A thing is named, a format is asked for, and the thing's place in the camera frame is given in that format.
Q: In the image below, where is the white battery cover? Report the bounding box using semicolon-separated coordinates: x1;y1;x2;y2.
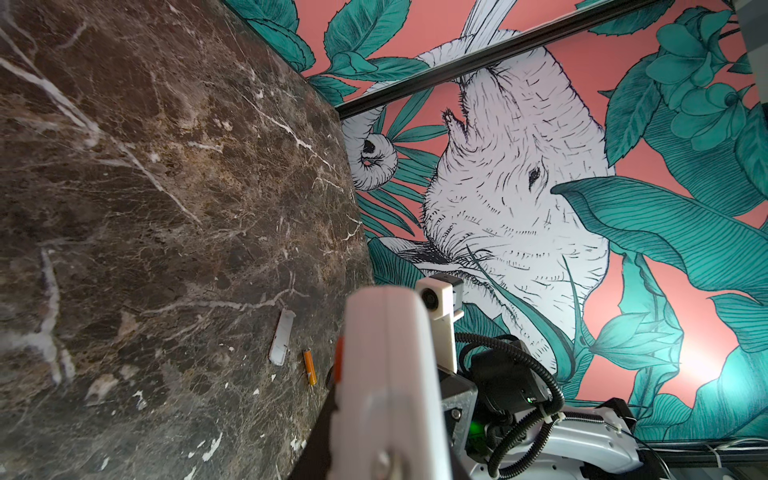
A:
269;309;296;366

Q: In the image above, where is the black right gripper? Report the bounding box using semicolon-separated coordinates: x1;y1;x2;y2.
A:
288;365;478;480

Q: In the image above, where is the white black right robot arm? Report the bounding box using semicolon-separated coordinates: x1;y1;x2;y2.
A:
433;333;669;479

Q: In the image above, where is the black right corner frame post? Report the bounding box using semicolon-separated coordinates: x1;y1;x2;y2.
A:
335;0;653;120

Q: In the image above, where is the orange battery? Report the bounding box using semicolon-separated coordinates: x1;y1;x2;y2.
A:
303;349;317;386

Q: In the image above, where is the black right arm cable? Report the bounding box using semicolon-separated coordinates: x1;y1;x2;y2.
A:
454;331;566;480

